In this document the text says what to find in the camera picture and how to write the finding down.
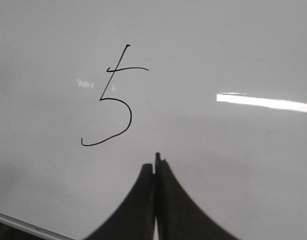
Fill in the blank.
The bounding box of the white whiteboard with aluminium frame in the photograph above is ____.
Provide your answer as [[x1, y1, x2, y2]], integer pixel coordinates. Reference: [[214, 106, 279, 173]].
[[0, 0, 307, 240]]

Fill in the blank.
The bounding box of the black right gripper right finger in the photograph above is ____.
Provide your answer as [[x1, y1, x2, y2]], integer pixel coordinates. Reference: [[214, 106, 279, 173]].
[[155, 152, 237, 240]]

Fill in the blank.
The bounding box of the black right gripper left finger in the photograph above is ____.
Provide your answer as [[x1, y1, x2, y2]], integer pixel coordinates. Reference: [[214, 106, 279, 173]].
[[86, 163, 156, 240]]

